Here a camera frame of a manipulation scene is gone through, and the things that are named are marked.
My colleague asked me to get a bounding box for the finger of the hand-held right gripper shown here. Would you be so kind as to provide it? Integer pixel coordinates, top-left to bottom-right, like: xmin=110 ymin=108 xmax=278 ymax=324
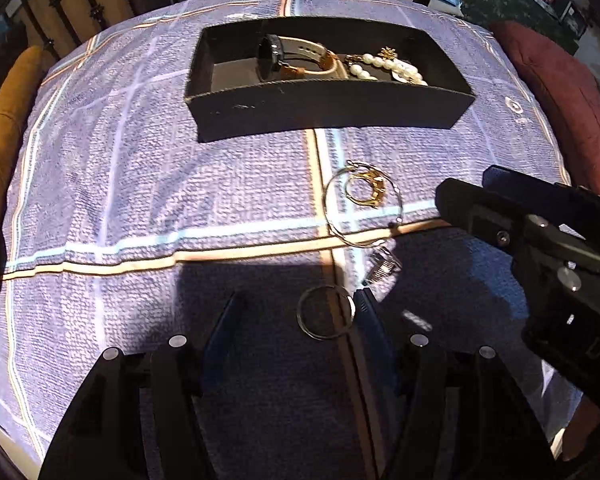
xmin=436 ymin=178 xmax=600 ymax=276
xmin=482 ymin=164 xmax=600 ymax=261

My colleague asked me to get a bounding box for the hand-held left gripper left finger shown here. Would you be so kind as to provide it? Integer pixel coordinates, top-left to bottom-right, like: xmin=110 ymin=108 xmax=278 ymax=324
xmin=38 ymin=291 xmax=241 ymax=480

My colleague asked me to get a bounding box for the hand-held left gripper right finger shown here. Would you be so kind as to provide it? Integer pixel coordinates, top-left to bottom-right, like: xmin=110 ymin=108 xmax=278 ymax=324
xmin=356 ymin=287 xmax=557 ymax=480

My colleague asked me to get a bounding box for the small silver hoop earring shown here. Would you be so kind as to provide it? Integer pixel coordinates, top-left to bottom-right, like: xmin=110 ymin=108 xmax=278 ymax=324
xmin=296 ymin=283 xmax=357 ymax=340

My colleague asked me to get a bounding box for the gold ring with stone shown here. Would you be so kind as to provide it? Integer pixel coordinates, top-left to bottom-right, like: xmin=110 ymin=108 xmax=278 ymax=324
xmin=344 ymin=169 xmax=389 ymax=210

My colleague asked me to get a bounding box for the large silver hoop earring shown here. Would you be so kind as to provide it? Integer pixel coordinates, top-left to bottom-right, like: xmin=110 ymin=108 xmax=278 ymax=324
xmin=323 ymin=160 xmax=405 ymax=247

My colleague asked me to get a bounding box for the black rectangular tray box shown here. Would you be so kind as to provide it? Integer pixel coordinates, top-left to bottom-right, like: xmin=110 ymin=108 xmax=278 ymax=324
xmin=182 ymin=16 xmax=476 ymax=143

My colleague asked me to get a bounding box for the dark red cushion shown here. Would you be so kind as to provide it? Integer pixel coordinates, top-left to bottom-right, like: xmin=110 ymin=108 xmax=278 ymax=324
xmin=489 ymin=20 xmax=600 ymax=206

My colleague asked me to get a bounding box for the purple plaid blanket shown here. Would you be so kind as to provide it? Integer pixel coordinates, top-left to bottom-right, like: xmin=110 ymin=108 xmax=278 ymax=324
xmin=0 ymin=0 xmax=598 ymax=480

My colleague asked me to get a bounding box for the orange cushion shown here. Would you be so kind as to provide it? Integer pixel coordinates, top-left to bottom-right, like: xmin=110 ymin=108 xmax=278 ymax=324
xmin=0 ymin=44 xmax=47 ymax=347

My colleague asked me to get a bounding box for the white pearl necklace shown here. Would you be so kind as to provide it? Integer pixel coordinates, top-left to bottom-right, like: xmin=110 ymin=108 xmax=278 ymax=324
xmin=344 ymin=52 xmax=429 ymax=87

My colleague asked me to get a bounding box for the black watch with beige strap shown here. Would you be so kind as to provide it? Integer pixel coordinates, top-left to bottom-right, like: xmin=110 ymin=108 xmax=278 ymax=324
xmin=256 ymin=34 xmax=342 ymax=83

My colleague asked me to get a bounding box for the black metal bed frame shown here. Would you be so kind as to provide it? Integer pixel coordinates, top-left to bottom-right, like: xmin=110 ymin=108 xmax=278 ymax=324
xmin=0 ymin=0 xmax=463 ymax=68

